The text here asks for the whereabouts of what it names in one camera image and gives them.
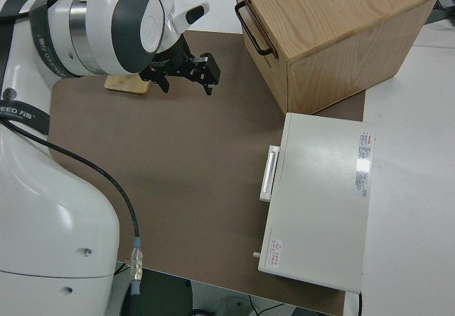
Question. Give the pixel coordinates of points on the brown table mat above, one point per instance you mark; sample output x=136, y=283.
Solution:
x=195, y=152

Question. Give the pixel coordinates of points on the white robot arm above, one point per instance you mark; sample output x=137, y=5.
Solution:
x=53, y=223

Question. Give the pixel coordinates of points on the white toaster oven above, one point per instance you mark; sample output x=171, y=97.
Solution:
x=320, y=205

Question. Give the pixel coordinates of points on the wooden drawer cabinet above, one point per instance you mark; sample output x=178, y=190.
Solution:
x=337, y=10

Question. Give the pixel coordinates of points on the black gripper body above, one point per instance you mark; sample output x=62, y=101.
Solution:
x=185, y=65

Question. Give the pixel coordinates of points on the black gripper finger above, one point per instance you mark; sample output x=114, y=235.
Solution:
x=164, y=85
x=209, y=89

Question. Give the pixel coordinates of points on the wooden mug tree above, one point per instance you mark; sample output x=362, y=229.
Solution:
x=124, y=84

